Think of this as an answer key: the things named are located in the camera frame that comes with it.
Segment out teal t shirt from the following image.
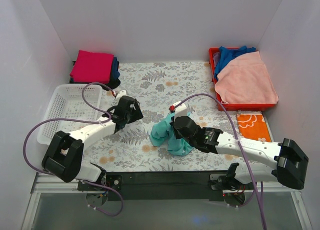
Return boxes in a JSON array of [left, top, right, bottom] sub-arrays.
[[149, 113, 194, 156]]

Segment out blue folded t shirt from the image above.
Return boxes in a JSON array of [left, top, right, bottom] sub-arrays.
[[110, 57, 120, 80]]

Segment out blue crumpled t shirt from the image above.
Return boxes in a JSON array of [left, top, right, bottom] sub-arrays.
[[212, 46, 257, 80]]

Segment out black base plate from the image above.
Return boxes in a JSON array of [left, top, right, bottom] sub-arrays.
[[77, 170, 247, 202]]

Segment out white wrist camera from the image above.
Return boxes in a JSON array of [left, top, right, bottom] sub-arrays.
[[113, 90, 127, 99], [169, 101, 190, 119]]

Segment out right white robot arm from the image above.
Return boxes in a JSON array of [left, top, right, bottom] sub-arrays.
[[171, 116, 309, 190]]

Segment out red plastic tray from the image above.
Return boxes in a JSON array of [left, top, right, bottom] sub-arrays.
[[208, 47, 275, 112]]

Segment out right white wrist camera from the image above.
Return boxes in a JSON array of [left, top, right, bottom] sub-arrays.
[[169, 101, 190, 119]]

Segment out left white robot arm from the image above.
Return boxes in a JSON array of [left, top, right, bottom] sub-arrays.
[[41, 96, 143, 190]]

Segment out floral table mat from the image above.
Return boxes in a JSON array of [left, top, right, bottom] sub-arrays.
[[82, 62, 244, 172]]

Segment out orange floral towel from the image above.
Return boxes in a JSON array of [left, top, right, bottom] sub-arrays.
[[236, 112, 272, 142]]

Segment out white plastic basket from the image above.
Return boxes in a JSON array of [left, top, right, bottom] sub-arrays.
[[37, 84, 103, 145]]

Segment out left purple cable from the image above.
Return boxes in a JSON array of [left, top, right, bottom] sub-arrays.
[[22, 82, 125, 217]]

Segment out pink towel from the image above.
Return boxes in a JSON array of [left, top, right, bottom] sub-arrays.
[[214, 51, 279, 105]]

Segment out magenta folded t shirt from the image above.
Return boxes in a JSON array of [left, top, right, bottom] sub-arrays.
[[69, 50, 114, 83]]

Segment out black folded t shirt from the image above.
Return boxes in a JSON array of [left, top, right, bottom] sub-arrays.
[[69, 77, 121, 91]]

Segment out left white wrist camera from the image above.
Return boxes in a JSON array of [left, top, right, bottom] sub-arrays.
[[113, 90, 127, 99]]

